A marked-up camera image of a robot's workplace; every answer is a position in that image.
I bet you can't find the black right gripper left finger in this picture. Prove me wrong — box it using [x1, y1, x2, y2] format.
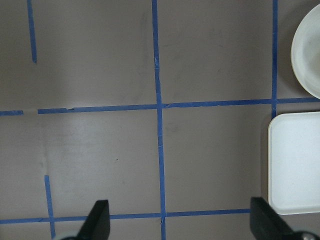
[75, 200, 110, 240]

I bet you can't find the white round plate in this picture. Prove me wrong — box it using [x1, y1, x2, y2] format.
[290, 5, 320, 98]

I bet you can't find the white rectangular tray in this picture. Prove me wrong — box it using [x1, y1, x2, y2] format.
[267, 111, 320, 215]

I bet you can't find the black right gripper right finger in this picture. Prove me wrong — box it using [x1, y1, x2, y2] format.
[250, 197, 304, 240]

